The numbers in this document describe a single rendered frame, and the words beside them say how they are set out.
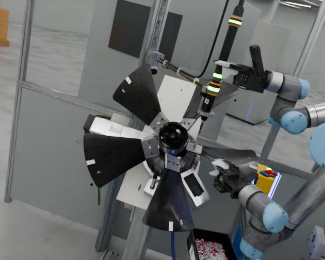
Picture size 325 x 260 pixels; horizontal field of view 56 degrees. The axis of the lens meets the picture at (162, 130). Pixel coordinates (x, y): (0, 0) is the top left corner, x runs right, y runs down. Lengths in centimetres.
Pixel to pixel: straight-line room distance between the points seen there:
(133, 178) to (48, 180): 114
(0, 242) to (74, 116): 97
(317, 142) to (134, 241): 109
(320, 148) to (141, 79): 79
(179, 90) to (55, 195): 135
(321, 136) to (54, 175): 197
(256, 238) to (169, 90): 90
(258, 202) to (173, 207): 35
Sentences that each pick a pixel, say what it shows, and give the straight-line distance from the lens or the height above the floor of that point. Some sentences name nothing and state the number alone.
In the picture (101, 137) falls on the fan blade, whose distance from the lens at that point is 123.
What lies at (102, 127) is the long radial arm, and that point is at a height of 111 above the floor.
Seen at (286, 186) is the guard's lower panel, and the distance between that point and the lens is 213.
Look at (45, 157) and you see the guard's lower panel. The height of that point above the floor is 49.
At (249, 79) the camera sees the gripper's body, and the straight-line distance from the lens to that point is 118.
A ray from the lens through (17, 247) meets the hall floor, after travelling 239.
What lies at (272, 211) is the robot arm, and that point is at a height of 120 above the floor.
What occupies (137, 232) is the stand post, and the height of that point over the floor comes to 63.
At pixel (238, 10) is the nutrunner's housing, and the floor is 172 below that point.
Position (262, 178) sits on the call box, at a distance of 155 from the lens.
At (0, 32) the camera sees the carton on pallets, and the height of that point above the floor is 32.
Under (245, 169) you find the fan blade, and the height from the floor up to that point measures 118.
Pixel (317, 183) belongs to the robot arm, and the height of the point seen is 130.
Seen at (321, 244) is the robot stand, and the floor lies 99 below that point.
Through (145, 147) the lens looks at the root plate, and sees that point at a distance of 125.
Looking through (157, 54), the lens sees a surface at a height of 145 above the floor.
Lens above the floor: 162
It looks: 19 degrees down
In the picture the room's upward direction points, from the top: 16 degrees clockwise
